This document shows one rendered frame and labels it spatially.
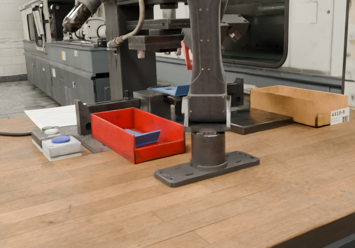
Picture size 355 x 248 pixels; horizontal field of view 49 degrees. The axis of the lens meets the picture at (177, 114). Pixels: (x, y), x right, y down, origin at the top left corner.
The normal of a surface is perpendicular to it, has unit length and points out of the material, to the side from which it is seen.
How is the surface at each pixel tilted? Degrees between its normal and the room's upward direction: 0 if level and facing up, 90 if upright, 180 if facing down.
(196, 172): 0
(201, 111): 106
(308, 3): 90
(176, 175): 0
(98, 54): 90
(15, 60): 90
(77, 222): 0
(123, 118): 90
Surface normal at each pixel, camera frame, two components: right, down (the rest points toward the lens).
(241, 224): -0.04, -0.97
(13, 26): 0.47, 0.18
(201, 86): -0.14, 0.48
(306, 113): -0.85, 0.15
